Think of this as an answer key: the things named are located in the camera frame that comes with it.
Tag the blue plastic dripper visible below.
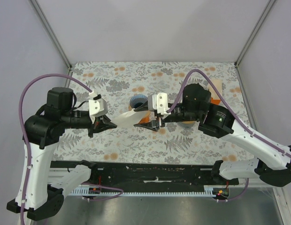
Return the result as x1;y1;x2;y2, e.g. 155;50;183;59
129;94;147;109

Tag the orange glass carafe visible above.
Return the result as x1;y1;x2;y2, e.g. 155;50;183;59
139;111;151;124

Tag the coffee filter box orange black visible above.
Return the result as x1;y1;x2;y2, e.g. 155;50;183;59
206;79;223;106

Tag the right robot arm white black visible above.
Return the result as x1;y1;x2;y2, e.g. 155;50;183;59
131;83;291;187

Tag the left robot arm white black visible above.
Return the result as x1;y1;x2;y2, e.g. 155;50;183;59
7;87;117;221

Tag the floral tablecloth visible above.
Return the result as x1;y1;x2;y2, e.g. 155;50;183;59
53;62;252;165

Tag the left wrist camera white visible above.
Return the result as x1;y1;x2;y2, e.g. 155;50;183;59
88;94;108;123

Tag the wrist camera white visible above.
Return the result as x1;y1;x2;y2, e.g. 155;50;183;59
88;94;108;123
147;92;171;117

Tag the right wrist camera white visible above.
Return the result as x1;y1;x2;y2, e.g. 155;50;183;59
147;92;171;117

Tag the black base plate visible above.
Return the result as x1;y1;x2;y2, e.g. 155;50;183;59
91;162;239;186

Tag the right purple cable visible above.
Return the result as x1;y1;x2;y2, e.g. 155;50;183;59
168;69;291;202

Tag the white cable duct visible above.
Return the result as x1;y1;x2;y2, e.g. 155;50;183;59
69;185;228;198

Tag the right aluminium frame post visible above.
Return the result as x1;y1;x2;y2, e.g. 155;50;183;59
236;0;277;65

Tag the aluminium frame post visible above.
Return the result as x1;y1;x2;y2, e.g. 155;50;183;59
236;0;277;65
28;0;73;71

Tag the left aluminium frame post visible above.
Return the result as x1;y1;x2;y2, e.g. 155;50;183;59
28;0;73;71

